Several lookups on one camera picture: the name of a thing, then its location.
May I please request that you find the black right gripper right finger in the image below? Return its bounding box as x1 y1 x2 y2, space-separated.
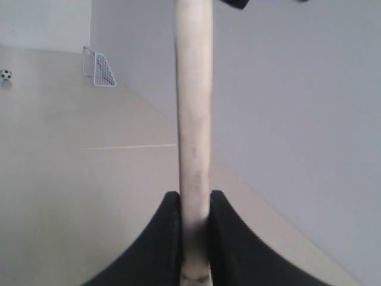
208 189 304 286

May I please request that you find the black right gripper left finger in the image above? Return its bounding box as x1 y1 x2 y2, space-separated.
84 191 182 286

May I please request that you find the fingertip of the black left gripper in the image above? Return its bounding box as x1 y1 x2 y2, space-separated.
221 0 250 10

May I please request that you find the white wooden paint brush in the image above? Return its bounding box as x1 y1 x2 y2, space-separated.
174 1 213 285

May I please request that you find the small white goal net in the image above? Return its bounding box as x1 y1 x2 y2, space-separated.
82 46 117 88

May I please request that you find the small soccer ball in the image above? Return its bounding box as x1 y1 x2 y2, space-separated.
0 70 13 80

